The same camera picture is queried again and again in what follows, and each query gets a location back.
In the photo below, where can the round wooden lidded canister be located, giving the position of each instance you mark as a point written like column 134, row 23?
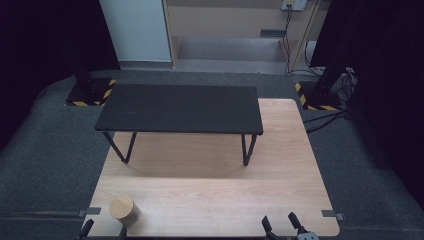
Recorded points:
column 124, row 210

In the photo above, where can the white cabinet panel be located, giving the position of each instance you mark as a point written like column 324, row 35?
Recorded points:
column 136, row 30

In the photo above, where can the black stand base hazard tape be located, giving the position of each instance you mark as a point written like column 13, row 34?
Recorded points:
column 320, row 98
column 90, row 95

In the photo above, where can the black curtain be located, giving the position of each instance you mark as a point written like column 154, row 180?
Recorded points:
column 383, row 83
column 46, row 50

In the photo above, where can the grey tape strip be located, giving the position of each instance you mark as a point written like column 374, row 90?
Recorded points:
column 331, row 214
column 89, row 211

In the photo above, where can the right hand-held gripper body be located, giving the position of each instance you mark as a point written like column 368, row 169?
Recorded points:
column 308, row 236

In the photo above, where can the white power strip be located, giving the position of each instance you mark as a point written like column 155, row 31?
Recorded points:
column 295, row 4

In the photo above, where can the light wooden office desk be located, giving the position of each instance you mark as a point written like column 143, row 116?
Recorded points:
column 230, row 20

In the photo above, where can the black raised metal-leg shelf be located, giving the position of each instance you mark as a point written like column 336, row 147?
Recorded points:
column 180, row 106

